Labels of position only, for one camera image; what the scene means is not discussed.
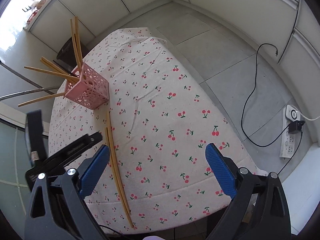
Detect cherry print tablecloth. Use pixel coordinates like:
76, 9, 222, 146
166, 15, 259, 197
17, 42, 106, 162
48, 28, 262, 234

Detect wooden chopstick upright in holder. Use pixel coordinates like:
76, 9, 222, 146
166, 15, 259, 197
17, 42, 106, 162
74, 16, 83, 72

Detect white kitchen cabinets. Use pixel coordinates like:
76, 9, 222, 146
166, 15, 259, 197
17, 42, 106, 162
27, 0, 319, 142

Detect black chopstick with gold band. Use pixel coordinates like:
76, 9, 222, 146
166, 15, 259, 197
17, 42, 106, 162
53, 60, 75, 77

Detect pink perforated utensil holder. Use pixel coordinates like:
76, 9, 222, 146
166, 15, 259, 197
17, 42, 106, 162
65, 62, 109, 110

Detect black power adapter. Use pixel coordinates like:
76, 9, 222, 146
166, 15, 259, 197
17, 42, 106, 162
288, 120, 305, 134

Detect black cable on floor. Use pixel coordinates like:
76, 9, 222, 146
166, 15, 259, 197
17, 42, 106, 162
241, 0, 302, 148

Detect black trash bin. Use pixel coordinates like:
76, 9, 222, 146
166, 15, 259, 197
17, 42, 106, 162
56, 37, 76, 67

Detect white power strip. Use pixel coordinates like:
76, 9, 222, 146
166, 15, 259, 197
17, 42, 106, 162
279, 104, 301, 159

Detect white power cord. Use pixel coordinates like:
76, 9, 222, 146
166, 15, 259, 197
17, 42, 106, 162
299, 109, 320, 121

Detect wooden chopstick leaning from holder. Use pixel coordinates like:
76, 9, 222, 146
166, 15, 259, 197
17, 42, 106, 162
18, 92, 67, 107

